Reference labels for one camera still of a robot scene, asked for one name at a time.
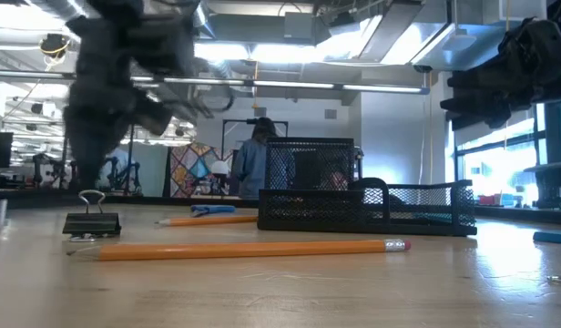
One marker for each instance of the person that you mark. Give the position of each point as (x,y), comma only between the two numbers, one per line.
(251,168)

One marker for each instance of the white globe lamp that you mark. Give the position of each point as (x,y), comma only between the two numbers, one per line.
(220,167)

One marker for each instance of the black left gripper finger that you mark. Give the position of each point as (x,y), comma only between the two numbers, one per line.
(153,116)
(89,146)

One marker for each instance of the black upright pole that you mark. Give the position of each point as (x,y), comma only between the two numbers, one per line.
(555,136)

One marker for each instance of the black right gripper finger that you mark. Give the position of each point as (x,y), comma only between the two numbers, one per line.
(481,107)
(485,79)

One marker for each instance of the long ceiling light strip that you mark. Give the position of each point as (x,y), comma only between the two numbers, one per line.
(285,85)

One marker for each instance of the black mesh desk organizer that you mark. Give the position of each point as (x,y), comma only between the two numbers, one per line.
(317,212)

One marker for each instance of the black background monitor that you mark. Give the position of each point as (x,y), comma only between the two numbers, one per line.
(0,150)

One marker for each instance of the black frame with top camera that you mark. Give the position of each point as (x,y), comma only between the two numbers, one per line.
(280,122)

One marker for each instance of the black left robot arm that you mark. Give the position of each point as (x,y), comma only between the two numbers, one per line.
(125,9)

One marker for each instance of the grey side desk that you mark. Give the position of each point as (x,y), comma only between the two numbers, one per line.
(551,169)

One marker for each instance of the black binder clip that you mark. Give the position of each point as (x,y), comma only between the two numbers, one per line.
(91,224)

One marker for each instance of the grey ceiling duct box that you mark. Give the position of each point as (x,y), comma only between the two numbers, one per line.
(298,25)

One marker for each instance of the colourful patchwork quilt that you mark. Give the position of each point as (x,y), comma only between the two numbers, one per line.
(194,168)

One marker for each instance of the orange pencil with eraser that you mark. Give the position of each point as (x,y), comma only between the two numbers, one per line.
(239,249)
(212,221)

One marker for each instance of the black table rail frame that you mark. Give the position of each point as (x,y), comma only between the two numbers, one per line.
(34,200)

